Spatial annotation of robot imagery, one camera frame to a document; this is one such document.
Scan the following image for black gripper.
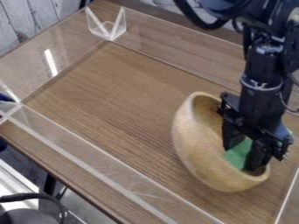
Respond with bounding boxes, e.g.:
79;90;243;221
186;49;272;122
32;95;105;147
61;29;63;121
218;92;287;173

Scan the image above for brown wooden bowl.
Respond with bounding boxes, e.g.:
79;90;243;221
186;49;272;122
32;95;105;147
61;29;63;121
171;92;271;193

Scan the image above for green rectangular block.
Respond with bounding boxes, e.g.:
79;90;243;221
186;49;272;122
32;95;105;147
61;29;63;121
223;129;294;171

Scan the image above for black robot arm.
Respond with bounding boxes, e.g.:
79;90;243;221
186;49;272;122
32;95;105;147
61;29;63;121
174;0;299;172

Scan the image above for clear acrylic tray walls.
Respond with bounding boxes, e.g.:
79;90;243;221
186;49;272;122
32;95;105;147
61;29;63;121
0;5;299;224

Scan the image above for black table leg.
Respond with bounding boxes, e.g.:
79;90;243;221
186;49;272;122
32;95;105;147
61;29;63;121
43;174;57;196

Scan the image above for blue object at edge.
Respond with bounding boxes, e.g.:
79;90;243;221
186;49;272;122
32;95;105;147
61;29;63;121
0;93;15;102

